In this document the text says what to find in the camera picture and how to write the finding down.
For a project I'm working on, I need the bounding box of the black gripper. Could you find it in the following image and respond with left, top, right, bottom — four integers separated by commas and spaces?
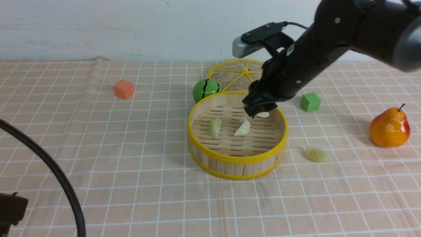
243, 55, 304, 118

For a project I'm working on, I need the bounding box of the beige white dumpling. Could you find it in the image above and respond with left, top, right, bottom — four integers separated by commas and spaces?
256, 112, 270, 118

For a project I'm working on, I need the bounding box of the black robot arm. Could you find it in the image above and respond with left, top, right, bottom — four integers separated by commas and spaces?
233, 0, 421, 117

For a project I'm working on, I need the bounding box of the green watermelon toy ball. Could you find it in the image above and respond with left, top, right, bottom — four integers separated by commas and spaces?
192, 79, 221, 103

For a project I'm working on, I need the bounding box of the bamboo steamer lid yellow rim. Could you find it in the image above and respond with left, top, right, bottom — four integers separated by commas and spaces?
206, 59, 263, 92

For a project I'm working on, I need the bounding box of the orange foam cube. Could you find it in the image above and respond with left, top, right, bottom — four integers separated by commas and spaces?
113, 80, 135, 100

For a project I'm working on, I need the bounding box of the green foam cube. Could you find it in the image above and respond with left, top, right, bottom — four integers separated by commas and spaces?
300, 92, 321, 112

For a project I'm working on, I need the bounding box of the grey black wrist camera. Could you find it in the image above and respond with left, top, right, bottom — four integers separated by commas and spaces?
232, 21, 294, 59

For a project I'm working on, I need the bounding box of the orange red toy pear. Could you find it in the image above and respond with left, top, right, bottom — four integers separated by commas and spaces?
369, 103, 410, 147

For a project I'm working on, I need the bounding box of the pale green dumpling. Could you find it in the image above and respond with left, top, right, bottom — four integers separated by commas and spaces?
305, 146, 330, 163

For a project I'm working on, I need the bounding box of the bamboo steamer tray yellow rim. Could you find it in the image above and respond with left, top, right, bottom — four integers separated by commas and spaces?
187, 91, 289, 181

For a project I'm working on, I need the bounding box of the dark brown object corner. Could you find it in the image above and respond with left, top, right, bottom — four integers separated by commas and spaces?
0, 192, 29, 237

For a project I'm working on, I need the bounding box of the black cable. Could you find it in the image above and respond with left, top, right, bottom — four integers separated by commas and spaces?
0, 118, 87, 237

